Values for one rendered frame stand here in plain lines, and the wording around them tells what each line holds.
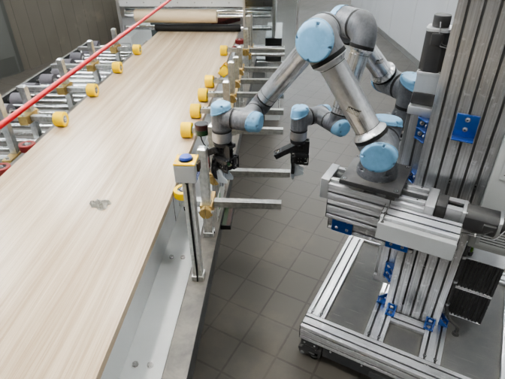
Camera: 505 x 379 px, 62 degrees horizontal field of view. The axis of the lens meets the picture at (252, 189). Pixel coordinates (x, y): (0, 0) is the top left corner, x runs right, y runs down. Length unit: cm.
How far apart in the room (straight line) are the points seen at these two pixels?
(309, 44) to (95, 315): 101
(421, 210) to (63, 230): 131
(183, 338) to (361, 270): 126
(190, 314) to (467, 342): 132
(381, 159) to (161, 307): 97
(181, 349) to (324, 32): 107
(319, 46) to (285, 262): 171
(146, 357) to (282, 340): 96
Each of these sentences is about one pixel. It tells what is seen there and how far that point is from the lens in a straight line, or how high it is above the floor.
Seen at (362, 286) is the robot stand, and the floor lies 21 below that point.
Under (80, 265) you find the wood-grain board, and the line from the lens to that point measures 153.
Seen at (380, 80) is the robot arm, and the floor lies 123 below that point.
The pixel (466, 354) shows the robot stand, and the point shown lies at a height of 21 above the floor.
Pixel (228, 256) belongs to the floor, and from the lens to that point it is 278.
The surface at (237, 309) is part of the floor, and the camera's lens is 247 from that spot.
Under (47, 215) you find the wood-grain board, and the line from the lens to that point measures 181.
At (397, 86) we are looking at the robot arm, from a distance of 203.
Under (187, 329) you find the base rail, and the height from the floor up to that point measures 70.
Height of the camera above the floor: 187
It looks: 33 degrees down
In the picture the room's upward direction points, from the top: 1 degrees counter-clockwise
